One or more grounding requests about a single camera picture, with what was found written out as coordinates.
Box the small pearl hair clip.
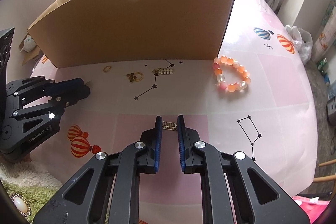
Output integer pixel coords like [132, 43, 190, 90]
[162, 121, 178, 131]

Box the black phone on gripper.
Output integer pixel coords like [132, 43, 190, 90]
[0, 27, 16, 98]

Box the gold pearl brooch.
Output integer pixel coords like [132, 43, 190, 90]
[152, 68, 174, 76]

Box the oval white gem brooch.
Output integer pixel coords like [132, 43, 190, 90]
[10, 193, 31, 217]

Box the wooden chair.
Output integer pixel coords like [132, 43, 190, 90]
[312, 159, 336, 184]

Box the brown cardboard box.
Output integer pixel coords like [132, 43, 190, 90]
[27, 0, 235, 68]

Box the white plastic bag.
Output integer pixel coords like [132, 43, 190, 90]
[285, 25, 313, 65]

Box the gold butterfly ring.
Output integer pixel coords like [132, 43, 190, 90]
[126, 70, 145, 84]

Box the orange pink bead bracelet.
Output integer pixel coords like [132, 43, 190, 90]
[212, 56, 252, 93]

